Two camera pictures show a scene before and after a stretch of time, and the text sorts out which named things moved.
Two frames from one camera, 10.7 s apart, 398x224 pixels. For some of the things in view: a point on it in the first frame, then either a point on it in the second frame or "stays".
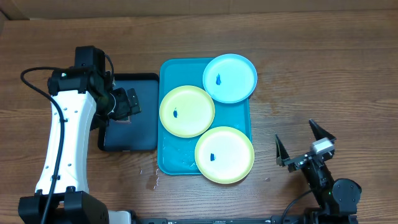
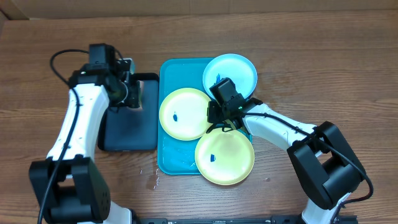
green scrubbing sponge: (127, 122) to (142, 94)
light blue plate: (229, 78) stays
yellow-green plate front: (224, 155) stays
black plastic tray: (142, 134) stays
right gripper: (303, 159) to (213, 115)
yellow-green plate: (186, 111) stays
